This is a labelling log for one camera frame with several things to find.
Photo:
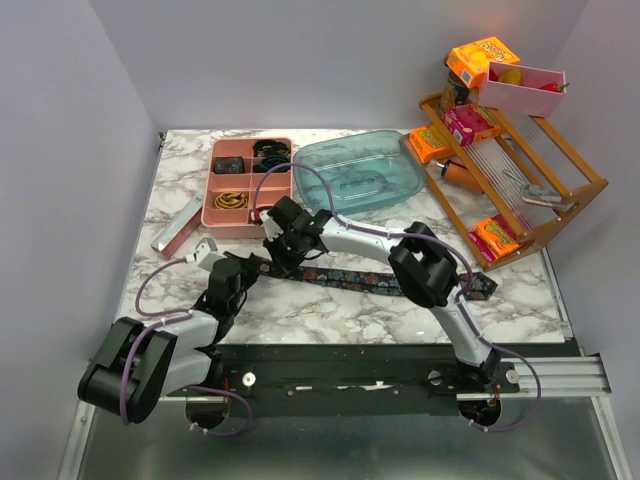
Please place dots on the pink rectangular bin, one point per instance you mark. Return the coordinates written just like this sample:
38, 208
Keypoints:
526, 98

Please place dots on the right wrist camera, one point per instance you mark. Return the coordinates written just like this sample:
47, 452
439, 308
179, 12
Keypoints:
271, 229

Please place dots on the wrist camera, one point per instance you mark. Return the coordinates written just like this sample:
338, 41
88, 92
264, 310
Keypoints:
271, 229
206, 252

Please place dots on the yellow toy fruit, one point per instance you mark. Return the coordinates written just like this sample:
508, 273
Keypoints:
511, 76

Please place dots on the aluminium rail frame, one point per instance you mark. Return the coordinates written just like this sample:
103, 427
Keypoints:
571, 435

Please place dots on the orange bottle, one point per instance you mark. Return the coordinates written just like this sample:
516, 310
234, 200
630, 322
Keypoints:
456, 175

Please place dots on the orange snack box top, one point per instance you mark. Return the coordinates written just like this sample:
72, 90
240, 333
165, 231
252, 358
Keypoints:
470, 62

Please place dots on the pink compartment organizer tray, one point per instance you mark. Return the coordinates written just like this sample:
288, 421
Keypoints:
264, 190

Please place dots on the brown snack can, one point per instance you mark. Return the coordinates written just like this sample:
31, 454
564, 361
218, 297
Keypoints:
456, 91

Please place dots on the orange snack box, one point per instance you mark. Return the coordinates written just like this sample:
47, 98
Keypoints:
429, 144
494, 238
470, 62

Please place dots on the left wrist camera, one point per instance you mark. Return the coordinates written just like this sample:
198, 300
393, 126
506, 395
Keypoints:
206, 252

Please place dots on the rolled black tie top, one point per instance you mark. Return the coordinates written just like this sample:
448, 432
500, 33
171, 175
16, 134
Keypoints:
268, 147

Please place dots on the rolled gold tie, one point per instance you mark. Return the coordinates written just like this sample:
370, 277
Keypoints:
231, 200

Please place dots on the floral patterned necktie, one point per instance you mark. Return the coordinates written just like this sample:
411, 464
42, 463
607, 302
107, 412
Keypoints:
383, 284

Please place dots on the blue transparent plastic tray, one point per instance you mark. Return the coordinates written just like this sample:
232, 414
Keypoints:
362, 172

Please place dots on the orange snack box lower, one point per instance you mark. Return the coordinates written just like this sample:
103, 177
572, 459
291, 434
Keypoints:
494, 238

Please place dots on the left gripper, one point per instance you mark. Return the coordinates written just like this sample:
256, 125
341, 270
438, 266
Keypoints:
249, 267

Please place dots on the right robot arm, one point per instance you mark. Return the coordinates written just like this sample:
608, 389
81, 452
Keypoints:
423, 265

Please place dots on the rolled dark floral tie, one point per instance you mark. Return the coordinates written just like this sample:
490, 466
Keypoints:
229, 165

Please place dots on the pink snack box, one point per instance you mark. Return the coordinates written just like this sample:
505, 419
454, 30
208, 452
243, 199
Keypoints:
470, 124

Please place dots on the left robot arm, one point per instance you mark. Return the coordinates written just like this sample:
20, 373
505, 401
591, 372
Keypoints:
140, 360

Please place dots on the pink silver flat box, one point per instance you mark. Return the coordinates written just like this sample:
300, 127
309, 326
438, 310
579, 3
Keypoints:
178, 230

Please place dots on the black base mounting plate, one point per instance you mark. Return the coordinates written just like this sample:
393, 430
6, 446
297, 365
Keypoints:
343, 380

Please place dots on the rolled teal tie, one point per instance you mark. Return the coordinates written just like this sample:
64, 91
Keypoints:
264, 164

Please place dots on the orange snack box middle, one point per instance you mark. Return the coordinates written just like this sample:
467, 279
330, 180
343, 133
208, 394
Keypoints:
429, 144

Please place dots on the red toy pepper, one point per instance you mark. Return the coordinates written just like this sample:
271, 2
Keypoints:
555, 87

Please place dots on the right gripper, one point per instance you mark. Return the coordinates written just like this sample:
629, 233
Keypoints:
272, 249

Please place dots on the wooden dish rack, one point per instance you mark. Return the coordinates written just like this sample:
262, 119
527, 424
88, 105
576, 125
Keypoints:
502, 166

